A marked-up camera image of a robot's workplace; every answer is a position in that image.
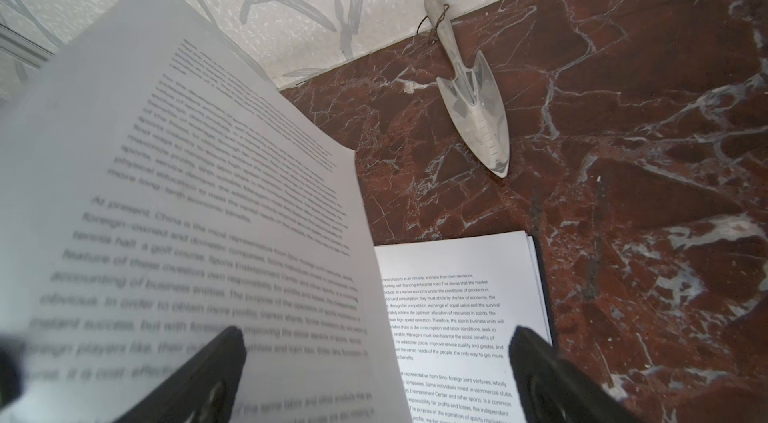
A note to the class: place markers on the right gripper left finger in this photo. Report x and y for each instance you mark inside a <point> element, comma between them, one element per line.
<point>201,390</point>

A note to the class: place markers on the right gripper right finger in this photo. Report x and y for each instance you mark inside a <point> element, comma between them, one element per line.
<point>552,389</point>

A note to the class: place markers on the printed paper sheet bottom stack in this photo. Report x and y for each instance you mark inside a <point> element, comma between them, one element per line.
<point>453,307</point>

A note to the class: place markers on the printed paper sheet stack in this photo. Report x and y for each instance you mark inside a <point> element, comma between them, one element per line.
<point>155,190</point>
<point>453,307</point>

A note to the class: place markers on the black folder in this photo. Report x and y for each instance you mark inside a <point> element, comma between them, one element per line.
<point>540,278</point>

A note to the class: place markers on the metal garden trowel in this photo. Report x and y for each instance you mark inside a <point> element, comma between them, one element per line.
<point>472,98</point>

